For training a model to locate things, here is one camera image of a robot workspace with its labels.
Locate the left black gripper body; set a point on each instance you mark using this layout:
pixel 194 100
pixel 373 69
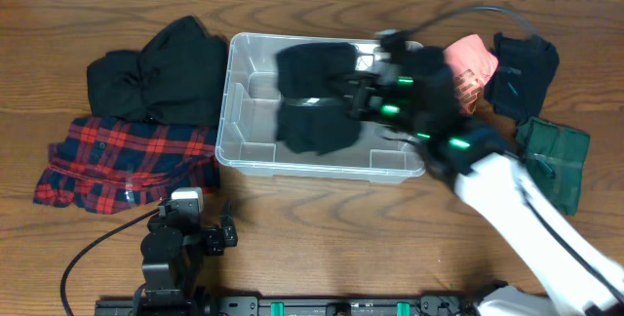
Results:
pixel 215 245

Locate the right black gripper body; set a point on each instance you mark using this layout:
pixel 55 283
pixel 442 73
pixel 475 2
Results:
pixel 395 105

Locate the black taped garment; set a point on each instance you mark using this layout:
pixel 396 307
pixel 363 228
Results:
pixel 311 116

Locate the navy garment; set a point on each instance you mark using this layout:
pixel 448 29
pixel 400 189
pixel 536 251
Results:
pixel 525 71

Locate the dark green garment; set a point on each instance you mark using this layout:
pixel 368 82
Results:
pixel 554 156

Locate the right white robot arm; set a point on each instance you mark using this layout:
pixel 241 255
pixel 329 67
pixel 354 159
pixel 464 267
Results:
pixel 478 165

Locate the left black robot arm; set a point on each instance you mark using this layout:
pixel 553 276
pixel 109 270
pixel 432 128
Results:
pixel 175 247

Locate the coral pink printed shirt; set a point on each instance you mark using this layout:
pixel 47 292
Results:
pixel 472 66

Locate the clear plastic storage bin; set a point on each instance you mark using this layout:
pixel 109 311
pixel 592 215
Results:
pixel 248 120

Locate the red navy plaid shirt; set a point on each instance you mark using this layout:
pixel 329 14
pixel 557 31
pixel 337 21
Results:
pixel 107 165

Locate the large black folded garment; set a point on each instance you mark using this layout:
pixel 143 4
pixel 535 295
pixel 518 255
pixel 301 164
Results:
pixel 176 79

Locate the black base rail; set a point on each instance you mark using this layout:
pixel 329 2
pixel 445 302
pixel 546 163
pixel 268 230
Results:
pixel 261 306

